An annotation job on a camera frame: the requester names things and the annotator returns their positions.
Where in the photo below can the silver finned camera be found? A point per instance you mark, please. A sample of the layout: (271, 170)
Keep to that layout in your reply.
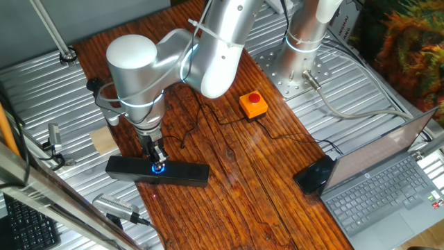
(114, 206)

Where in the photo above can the black keyboard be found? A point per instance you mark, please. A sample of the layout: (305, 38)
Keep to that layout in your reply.
(31, 229)

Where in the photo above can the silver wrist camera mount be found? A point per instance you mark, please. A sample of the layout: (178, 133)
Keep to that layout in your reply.
(109, 116)

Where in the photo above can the white printed box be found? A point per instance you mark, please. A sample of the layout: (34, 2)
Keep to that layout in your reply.
(345, 27)

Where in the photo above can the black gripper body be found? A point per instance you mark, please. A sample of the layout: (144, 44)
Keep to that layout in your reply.
(149, 144)

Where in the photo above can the blue-lit speaker knob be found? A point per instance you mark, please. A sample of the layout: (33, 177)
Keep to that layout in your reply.
(156, 171)

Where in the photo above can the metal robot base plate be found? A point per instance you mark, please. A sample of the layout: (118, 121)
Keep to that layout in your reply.
(267, 66)

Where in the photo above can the metal frame beam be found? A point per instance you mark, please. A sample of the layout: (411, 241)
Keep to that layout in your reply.
(52, 198)

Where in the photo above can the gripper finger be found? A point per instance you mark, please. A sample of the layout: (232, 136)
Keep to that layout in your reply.
(155, 158)
(163, 156)

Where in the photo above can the metal tripod pole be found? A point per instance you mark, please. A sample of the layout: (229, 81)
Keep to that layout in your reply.
(53, 31)

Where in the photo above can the orange emergency stop button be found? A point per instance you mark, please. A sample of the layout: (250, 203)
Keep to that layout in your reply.
(253, 107)

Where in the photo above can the black smartphone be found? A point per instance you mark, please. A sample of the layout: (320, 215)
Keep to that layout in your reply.
(314, 175)

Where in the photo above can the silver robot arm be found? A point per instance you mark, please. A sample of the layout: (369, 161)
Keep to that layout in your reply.
(215, 52)

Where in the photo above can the brown wooden board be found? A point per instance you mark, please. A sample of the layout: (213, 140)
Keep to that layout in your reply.
(225, 194)

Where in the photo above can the small wooden block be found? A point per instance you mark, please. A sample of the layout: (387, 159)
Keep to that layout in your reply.
(103, 140)

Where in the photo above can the black speaker bar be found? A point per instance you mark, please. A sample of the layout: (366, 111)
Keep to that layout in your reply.
(132, 170)

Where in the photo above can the orange stick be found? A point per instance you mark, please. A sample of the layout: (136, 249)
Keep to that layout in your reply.
(7, 133)

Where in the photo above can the black clamp tool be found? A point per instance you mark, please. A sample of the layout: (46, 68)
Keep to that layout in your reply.
(54, 135)

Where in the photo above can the orange green fuzzy cloth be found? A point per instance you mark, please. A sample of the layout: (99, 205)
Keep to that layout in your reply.
(409, 52)

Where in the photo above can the grey laptop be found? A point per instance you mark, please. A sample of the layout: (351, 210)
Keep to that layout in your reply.
(374, 194)

